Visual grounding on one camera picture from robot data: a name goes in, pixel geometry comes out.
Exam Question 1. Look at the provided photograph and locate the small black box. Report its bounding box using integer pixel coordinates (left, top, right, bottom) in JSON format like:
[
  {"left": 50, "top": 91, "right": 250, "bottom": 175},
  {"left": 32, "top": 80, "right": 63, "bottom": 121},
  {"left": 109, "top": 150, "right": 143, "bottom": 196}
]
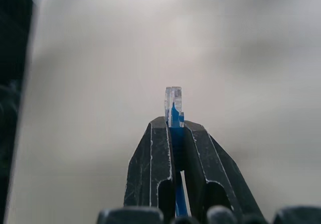
[{"left": 0, "top": 0, "right": 38, "bottom": 212}]

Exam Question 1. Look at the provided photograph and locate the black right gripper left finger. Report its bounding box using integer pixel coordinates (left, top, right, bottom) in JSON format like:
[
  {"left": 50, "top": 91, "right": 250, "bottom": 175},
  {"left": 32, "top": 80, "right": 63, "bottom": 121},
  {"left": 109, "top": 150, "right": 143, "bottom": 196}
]
[{"left": 123, "top": 116, "right": 177, "bottom": 219}]

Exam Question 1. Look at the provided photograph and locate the blue Ethernet cable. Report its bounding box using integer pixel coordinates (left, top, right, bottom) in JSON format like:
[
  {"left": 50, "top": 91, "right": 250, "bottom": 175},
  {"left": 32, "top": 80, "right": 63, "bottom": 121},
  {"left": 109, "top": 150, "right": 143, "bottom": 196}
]
[{"left": 164, "top": 85, "right": 192, "bottom": 218}]

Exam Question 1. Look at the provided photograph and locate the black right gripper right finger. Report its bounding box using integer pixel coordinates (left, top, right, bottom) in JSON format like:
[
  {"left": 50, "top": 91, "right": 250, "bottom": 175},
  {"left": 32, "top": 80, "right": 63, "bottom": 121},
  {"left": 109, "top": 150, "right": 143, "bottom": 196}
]
[{"left": 181, "top": 121, "right": 267, "bottom": 222}]

